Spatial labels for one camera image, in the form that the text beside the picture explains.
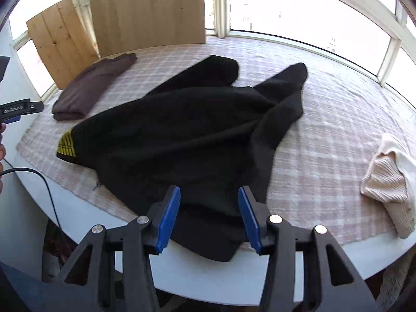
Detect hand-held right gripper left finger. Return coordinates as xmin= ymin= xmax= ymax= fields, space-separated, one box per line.
xmin=42 ymin=185 xmax=181 ymax=312

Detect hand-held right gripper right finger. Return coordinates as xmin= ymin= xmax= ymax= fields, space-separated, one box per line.
xmin=238 ymin=185 xmax=379 ymax=312

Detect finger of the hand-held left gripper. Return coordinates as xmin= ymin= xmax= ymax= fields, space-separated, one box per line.
xmin=0 ymin=101 xmax=44 ymax=125

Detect black shorts with yellow stripes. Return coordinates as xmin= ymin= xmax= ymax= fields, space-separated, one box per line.
xmin=56 ymin=55 xmax=309 ymax=263

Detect person's left hand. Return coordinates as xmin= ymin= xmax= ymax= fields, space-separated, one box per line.
xmin=0 ymin=123 xmax=7 ymax=196

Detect pine plank board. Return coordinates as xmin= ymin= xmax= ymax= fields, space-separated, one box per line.
xmin=26 ymin=0 xmax=100 ymax=90

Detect brown folded garment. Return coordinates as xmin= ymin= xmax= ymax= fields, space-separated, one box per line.
xmin=52 ymin=53 xmax=138 ymax=121

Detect pink plaid table cloth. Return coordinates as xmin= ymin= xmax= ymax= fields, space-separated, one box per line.
xmin=16 ymin=36 xmax=416 ymax=246

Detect cream ribbed knit sweater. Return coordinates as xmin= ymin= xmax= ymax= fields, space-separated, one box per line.
xmin=360 ymin=133 xmax=416 ymax=239

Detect light oak board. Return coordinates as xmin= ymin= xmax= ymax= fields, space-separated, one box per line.
xmin=89 ymin=0 xmax=206 ymax=57

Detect black cable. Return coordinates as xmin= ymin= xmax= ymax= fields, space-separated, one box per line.
xmin=0 ymin=168 xmax=66 ymax=235

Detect white window frame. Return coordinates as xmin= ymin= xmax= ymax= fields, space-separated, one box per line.
xmin=6 ymin=0 xmax=416 ymax=111

